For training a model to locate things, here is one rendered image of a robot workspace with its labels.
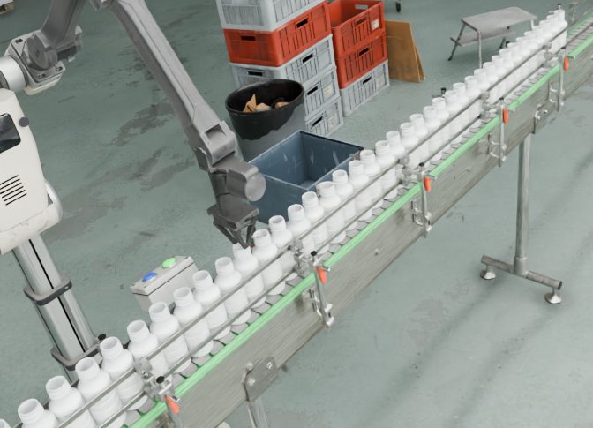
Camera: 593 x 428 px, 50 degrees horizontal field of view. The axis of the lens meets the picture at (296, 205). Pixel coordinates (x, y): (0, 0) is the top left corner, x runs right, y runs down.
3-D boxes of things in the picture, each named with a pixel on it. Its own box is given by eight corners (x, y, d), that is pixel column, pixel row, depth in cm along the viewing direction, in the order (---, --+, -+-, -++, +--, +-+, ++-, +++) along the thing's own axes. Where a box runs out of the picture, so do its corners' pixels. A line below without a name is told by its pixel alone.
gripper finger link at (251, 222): (243, 233, 146) (234, 199, 141) (264, 243, 141) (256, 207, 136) (221, 249, 142) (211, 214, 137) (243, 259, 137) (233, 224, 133)
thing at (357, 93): (346, 118, 459) (342, 90, 447) (303, 109, 484) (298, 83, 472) (391, 86, 495) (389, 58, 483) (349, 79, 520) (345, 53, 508)
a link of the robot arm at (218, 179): (220, 153, 134) (200, 166, 131) (243, 161, 130) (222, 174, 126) (228, 182, 138) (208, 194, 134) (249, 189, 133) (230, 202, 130)
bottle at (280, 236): (273, 272, 159) (260, 218, 151) (294, 263, 161) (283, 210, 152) (281, 285, 155) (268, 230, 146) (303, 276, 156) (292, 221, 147)
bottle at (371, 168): (385, 207, 175) (379, 156, 166) (364, 212, 175) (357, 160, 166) (381, 197, 180) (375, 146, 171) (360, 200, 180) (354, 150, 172)
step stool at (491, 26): (500, 48, 524) (501, -3, 502) (538, 71, 473) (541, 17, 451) (446, 60, 521) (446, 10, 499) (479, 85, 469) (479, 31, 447)
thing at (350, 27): (339, 59, 436) (335, 28, 424) (294, 54, 460) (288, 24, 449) (386, 29, 472) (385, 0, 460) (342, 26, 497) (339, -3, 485)
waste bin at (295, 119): (285, 220, 360) (264, 118, 326) (232, 199, 388) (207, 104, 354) (335, 183, 386) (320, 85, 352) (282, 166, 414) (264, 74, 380)
